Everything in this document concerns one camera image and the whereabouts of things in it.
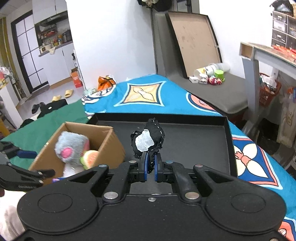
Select black heart soft toy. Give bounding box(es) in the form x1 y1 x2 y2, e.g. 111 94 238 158
130 118 165 159

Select grey fluffy plush toy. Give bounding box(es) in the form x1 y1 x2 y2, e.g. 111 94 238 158
55 131 90 165

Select white soft bundle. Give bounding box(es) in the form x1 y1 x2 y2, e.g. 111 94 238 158
62 163 85 178

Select burger plush toy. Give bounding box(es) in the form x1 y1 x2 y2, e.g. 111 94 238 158
80 150 99 170

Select purple tissue pack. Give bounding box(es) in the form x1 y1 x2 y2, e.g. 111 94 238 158
52 177 65 183

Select green cloth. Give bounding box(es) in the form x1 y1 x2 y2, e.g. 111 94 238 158
0 99 90 172

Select brown cardboard box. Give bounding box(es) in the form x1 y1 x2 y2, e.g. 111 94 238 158
29 122 125 184

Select black chair back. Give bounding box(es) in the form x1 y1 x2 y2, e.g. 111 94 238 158
37 99 68 118

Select black shallow tray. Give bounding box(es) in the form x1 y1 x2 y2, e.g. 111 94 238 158
88 113 237 176

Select blue patterned blanket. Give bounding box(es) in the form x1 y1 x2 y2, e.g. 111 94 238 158
81 75 295 240

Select yellow slippers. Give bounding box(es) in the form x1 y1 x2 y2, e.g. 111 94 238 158
51 88 75 103

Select orange gift bag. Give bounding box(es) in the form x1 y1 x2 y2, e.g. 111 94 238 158
97 76 116 91

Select orange cardboard box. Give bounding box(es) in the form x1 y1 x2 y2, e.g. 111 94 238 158
70 68 83 88

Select grey sofa mattress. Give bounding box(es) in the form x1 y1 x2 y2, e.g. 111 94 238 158
153 12 248 116

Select white plastic bottle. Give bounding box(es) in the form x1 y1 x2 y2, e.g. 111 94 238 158
193 63 230 79

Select green cup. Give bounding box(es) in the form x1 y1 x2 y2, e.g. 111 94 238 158
214 69 225 82

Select red basket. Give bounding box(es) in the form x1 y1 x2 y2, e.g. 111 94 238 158
259 73 281 107

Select grey desk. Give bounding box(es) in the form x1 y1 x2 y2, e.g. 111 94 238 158
239 42 295 135

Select hanging jacket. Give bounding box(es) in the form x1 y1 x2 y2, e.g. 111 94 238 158
137 0 172 11

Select drawer organizer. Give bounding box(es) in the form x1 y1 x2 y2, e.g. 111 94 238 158
271 11 296 50

